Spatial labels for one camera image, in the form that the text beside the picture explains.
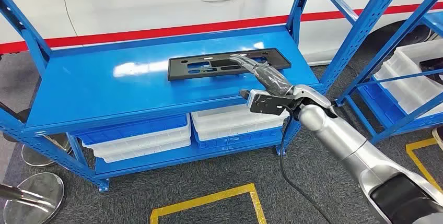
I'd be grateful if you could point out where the black plastic plate part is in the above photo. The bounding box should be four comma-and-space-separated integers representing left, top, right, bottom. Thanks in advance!
167, 48, 292, 81

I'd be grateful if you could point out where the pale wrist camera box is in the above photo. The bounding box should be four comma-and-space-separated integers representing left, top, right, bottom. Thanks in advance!
239, 89, 302, 116

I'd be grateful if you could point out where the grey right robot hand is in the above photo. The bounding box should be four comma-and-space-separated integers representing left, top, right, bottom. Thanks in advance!
229, 54, 295, 97

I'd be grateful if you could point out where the black part in bin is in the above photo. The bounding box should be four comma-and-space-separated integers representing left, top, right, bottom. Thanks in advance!
419, 57, 443, 86

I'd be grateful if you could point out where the yellow floor tape square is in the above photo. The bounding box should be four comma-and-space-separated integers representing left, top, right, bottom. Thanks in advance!
149, 183, 267, 224
405, 137, 443, 194

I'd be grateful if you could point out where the white car with red stripe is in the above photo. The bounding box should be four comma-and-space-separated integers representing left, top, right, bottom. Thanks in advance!
0, 0, 443, 67

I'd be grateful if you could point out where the blue metal shelf rack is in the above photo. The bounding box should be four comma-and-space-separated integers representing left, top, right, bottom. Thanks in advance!
335, 0, 443, 145
0, 0, 413, 193

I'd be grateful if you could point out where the black camera cable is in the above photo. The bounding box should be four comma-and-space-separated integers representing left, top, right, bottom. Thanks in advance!
278, 106, 328, 224

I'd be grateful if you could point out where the chrome stanchion post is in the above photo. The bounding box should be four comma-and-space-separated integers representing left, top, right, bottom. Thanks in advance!
20, 133, 73, 168
0, 172, 66, 224

